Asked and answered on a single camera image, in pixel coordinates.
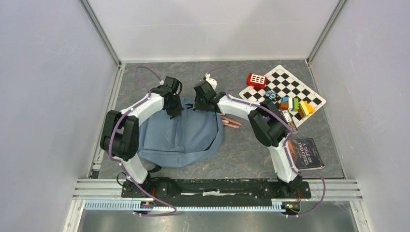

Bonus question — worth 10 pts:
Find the checkered chess board mat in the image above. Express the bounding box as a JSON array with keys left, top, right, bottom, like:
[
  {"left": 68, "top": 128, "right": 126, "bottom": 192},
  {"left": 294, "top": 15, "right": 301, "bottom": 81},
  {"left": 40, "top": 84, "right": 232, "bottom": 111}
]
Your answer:
[{"left": 239, "top": 65, "right": 326, "bottom": 111}]

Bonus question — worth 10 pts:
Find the red calculator toy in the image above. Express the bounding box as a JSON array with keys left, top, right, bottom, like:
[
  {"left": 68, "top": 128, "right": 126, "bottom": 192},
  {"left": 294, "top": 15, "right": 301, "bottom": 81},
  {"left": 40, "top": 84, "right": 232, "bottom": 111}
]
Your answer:
[{"left": 246, "top": 73, "right": 267, "bottom": 89}]

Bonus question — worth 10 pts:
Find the blue student backpack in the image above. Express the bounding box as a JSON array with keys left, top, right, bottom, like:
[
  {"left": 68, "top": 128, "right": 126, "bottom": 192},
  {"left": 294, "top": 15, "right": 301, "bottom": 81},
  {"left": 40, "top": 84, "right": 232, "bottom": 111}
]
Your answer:
[{"left": 137, "top": 98, "right": 224, "bottom": 168}]

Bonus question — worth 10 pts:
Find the blue robot toy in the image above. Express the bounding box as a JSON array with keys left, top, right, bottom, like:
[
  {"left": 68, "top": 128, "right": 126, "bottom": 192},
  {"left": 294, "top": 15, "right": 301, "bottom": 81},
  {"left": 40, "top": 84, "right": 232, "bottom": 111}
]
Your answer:
[{"left": 264, "top": 89, "right": 278, "bottom": 102}]

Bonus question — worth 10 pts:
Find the orange pencil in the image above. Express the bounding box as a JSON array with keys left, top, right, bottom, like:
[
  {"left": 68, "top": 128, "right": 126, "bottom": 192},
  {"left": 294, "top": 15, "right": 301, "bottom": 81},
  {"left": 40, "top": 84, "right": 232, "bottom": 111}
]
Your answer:
[
  {"left": 220, "top": 116, "right": 242, "bottom": 127},
  {"left": 223, "top": 123, "right": 239, "bottom": 128}
]

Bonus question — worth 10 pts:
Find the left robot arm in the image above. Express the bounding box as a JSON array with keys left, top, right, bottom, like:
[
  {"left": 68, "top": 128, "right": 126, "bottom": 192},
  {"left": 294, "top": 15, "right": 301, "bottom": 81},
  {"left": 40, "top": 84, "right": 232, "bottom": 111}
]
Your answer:
[{"left": 100, "top": 76, "right": 184, "bottom": 197}]

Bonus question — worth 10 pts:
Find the orange pencil lower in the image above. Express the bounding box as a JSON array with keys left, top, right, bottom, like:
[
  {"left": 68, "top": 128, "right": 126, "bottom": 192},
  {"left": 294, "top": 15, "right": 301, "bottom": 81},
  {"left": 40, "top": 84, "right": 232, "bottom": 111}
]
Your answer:
[{"left": 223, "top": 123, "right": 239, "bottom": 128}]

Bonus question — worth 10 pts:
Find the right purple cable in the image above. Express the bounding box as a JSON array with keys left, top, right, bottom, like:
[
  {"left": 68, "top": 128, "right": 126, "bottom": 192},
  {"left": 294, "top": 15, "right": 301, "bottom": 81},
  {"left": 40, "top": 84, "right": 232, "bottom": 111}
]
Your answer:
[{"left": 205, "top": 66, "right": 327, "bottom": 218}]

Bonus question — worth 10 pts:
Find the dark novel book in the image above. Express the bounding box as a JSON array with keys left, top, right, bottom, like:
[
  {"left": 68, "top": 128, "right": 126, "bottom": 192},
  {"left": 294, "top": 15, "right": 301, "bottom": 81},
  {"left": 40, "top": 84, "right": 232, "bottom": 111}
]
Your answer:
[{"left": 287, "top": 138, "right": 325, "bottom": 170}]

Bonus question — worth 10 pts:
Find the purple book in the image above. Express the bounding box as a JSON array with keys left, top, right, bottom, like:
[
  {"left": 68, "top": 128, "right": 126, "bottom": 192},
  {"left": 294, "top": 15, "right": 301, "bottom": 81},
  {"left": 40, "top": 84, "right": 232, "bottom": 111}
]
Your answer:
[{"left": 281, "top": 110, "right": 298, "bottom": 133}]

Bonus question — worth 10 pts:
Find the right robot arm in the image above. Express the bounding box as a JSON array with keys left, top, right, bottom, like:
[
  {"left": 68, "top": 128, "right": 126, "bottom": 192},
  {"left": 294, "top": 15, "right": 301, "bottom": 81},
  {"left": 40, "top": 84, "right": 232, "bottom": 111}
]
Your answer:
[{"left": 194, "top": 80, "right": 303, "bottom": 197}]

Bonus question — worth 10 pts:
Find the orange pencil upper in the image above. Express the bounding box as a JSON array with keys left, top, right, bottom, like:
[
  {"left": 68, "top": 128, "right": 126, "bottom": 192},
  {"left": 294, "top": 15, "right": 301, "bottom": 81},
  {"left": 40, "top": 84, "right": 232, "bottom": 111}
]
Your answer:
[{"left": 220, "top": 116, "right": 242, "bottom": 127}]

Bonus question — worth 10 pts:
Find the colourful block stack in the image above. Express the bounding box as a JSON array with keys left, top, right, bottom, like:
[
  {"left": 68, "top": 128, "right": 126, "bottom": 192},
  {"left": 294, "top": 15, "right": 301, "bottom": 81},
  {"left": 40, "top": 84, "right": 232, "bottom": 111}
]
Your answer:
[{"left": 279, "top": 97, "right": 299, "bottom": 112}]

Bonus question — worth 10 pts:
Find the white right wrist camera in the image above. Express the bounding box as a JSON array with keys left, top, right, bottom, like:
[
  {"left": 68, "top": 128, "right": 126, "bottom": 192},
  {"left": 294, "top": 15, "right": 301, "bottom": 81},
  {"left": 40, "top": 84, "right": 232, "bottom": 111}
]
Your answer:
[{"left": 204, "top": 72, "right": 218, "bottom": 90}]

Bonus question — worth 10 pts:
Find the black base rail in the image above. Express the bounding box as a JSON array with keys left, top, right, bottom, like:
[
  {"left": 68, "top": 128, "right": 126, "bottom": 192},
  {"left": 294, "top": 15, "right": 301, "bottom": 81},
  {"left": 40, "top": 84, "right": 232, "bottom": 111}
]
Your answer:
[{"left": 120, "top": 177, "right": 312, "bottom": 208}]

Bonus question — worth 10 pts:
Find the orange yellow block toy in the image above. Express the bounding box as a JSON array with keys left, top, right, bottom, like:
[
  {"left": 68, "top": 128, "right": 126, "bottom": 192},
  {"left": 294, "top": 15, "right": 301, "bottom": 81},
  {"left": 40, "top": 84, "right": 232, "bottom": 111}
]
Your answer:
[{"left": 298, "top": 101, "right": 316, "bottom": 118}]

